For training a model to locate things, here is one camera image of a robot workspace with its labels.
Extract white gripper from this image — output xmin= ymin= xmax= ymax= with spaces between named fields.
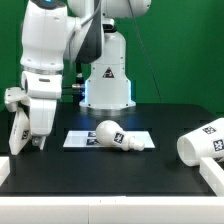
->
xmin=21 ymin=71 xmax=62 ymax=150

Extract white lamp base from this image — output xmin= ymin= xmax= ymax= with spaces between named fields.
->
xmin=9 ymin=108 xmax=31 ymax=155

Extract white lamp bulb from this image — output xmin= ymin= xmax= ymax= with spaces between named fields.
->
xmin=96 ymin=120 xmax=145 ymax=151

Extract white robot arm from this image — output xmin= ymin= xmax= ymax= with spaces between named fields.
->
xmin=20 ymin=0 xmax=151 ymax=148

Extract white lamp shade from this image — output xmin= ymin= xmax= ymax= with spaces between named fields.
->
xmin=177 ymin=118 xmax=224 ymax=166

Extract white tag sheet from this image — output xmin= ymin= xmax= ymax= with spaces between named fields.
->
xmin=63 ymin=131 xmax=155 ymax=148

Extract white left corner bracket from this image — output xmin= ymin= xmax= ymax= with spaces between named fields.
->
xmin=0 ymin=157 xmax=10 ymax=186

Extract white corner bracket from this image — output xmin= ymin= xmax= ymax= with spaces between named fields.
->
xmin=199 ymin=157 xmax=224 ymax=197
xmin=0 ymin=157 xmax=10 ymax=186

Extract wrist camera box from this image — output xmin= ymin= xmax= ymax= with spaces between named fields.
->
xmin=4 ymin=87 xmax=30 ymax=112

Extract black camera stand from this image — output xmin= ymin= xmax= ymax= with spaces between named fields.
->
xmin=76 ymin=63 xmax=85 ymax=100

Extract black cables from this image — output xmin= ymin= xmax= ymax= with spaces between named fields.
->
xmin=61 ymin=83 xmax=86 ymax=96

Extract white front rail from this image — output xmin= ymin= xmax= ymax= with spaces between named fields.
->
xmin=0 ymin=197 xmax=224 ymax=224

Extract white right corner bracket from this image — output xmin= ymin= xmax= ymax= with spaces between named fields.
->
xmin=199 ymin=157 xmax=224 ymax=197

